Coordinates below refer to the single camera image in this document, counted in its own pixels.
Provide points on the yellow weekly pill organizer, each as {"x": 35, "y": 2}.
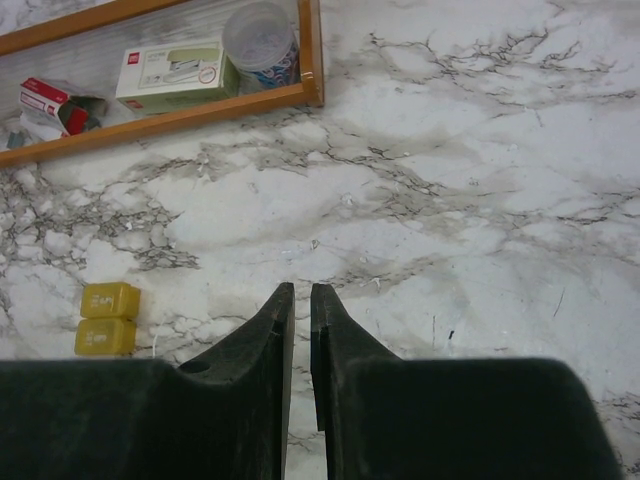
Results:
{"x": 108, "y": 320}

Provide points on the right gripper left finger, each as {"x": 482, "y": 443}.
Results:
{"x": 221, "y": 415}

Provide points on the red white staples packet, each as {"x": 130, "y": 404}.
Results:
{"x": 54, "y": 109}

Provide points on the wooden three-tier shelf rack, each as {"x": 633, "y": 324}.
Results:
{"x": 118, "y": 71}

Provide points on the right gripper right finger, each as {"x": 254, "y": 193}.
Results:
{"x": 388, "y": 418}

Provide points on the clear round pin jar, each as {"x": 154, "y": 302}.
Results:
{"x": 260, "y": 42}

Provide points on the white green stapler box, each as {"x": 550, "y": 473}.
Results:
{"x": 165, "y": 78}

